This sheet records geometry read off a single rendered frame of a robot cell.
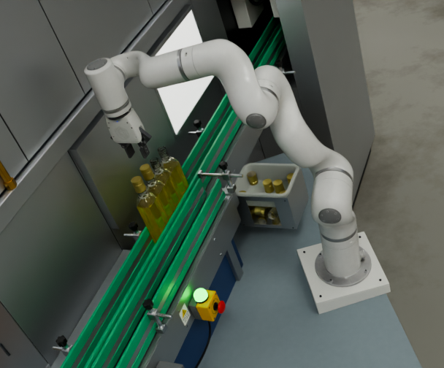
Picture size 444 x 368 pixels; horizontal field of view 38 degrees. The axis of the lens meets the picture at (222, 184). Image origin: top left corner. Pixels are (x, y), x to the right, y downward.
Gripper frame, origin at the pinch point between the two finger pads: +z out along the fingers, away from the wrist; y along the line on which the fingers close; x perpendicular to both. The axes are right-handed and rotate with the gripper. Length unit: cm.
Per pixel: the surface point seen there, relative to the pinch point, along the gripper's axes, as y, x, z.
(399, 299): 54, 62, 140
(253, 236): 13, 26, 65
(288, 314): 38, -8, 64
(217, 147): 3.9, 36.3, 28.4
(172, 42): -13, 57, -5
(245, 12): -10, 116, 15
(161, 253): 6.7, -17.2, 27.5
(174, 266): 14.2, -22.2, 26.9
